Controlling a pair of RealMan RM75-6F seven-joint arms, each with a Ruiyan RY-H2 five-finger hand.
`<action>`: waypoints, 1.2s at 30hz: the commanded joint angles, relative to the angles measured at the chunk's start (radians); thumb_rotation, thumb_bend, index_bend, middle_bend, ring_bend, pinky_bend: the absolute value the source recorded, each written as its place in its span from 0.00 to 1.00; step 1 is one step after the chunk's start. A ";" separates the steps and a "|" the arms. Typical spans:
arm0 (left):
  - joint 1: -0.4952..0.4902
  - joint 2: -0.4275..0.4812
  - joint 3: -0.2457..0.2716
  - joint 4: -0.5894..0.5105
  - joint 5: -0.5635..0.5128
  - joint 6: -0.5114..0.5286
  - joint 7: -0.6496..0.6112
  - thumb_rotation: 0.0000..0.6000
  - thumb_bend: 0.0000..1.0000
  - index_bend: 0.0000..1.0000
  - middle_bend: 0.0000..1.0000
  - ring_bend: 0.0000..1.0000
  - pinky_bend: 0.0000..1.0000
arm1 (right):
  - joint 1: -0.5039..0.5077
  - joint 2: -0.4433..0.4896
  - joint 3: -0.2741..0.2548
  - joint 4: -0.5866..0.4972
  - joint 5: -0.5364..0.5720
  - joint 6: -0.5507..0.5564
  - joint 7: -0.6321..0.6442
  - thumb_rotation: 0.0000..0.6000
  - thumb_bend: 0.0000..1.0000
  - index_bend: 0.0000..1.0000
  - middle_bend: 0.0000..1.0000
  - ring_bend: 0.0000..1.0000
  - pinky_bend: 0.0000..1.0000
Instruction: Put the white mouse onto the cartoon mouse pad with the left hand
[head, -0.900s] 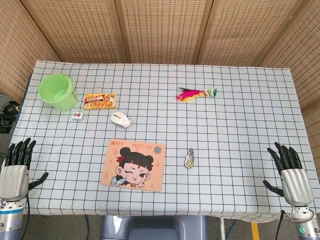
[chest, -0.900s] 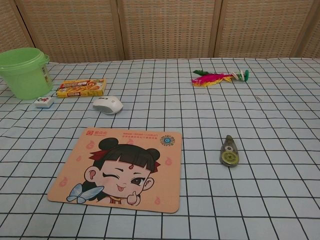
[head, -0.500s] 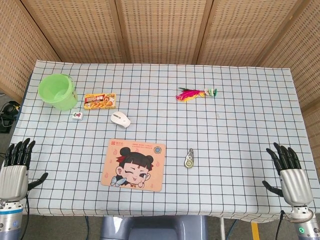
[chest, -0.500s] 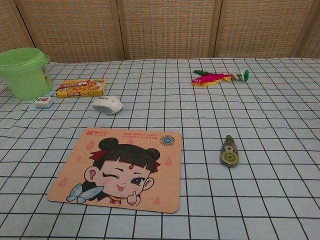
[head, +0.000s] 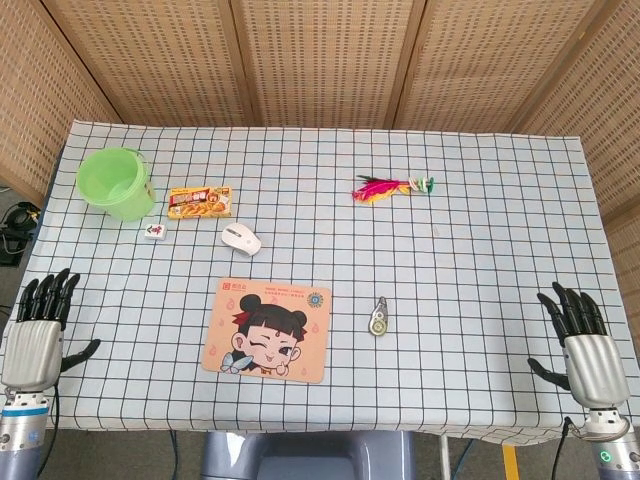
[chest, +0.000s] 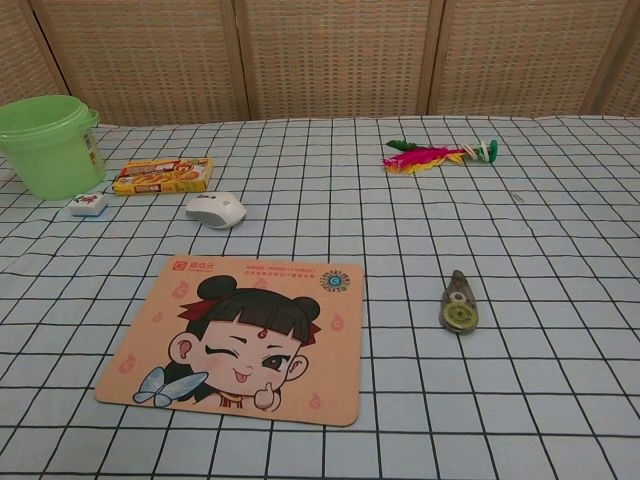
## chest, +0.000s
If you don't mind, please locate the white computer mouse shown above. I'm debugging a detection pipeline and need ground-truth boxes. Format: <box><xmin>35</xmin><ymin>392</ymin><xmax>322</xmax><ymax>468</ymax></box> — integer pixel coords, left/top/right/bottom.
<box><xmin>185</xmin><ymin>191</ymin><xmax>248</xmax><ymax>230</ymax></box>

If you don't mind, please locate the cartoon girl mouse pad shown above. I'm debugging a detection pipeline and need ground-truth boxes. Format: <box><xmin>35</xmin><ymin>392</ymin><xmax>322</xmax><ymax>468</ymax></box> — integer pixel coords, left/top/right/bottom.
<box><xmin>94</xmin><ymin>256</ymin><xmax>369</xmax><ymax>429</ymax></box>

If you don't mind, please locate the colourful feather shuttlecock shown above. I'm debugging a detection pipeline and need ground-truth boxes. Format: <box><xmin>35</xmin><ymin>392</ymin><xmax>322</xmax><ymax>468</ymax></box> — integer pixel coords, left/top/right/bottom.
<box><xmin>383</xmin><ymin>138</ymin><xmax>501</xmax><ymax>177</ymax></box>

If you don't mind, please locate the grey correction tape dispenser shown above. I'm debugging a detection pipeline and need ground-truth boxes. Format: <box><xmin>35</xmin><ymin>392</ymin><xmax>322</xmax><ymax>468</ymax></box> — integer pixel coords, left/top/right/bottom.
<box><xmin>439</xmin><ymin>269</ymin><xmax>478</xmax><ymax>333</ymax></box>

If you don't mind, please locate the yellow curry box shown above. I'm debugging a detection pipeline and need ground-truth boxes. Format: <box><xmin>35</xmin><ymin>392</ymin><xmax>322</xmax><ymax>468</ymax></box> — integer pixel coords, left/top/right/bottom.
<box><xmin>112</xmin><ymin>156</ymin><xmax>215</xmax><ymax>196</ymax></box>

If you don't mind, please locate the woven wooden folding screen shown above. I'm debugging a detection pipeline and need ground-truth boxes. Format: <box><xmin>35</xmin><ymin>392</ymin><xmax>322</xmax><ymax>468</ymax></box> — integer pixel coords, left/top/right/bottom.
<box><xmin>0</xmin><ymin>0</ymin><xmax>640</xmax><ymax>126</ymax></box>

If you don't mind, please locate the blue checked tablecloth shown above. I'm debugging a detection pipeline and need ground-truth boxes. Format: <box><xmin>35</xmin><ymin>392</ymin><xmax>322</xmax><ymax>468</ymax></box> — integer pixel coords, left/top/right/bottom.
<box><xmin>0</xmin><ymin>113</ymin><xmax>640</xmax><ymax>480</ymax></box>

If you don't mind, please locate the white mahjong tile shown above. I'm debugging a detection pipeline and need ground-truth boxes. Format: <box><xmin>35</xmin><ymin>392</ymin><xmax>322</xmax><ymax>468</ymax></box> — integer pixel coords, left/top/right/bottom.
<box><xmin>69</xmin><ymin>191</ymin><xmax>109</xmax><ymax>219</ymax></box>

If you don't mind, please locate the green plastic bucket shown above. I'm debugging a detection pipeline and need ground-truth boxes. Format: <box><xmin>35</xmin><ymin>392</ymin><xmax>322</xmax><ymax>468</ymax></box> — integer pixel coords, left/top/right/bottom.
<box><xmin>0</xmin><ymin>94</ymin><xmax>107</xmax><ymax>202</ymax></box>

